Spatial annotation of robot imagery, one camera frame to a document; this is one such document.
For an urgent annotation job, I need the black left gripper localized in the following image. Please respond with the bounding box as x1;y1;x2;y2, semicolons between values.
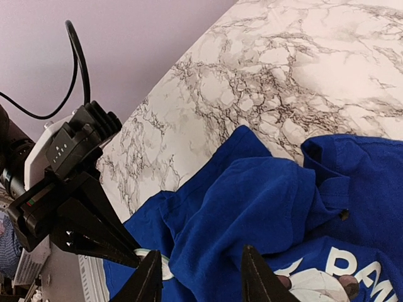
8;172;140;267

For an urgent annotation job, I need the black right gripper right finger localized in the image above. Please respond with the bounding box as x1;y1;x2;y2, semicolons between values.
241;245;298;302

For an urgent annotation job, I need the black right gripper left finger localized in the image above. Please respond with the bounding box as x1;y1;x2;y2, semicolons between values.
111;250;162;302

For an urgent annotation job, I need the green round brooch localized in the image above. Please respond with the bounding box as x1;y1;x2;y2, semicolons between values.
134;248;174;281

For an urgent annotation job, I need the blue panda print t-shirt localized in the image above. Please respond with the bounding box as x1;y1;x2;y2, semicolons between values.
124;126;402;301

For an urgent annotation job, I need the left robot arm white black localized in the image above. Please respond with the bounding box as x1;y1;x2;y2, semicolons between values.
1;101;140;268

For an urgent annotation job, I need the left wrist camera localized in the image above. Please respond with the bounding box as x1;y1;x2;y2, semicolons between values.
24;101;122;190

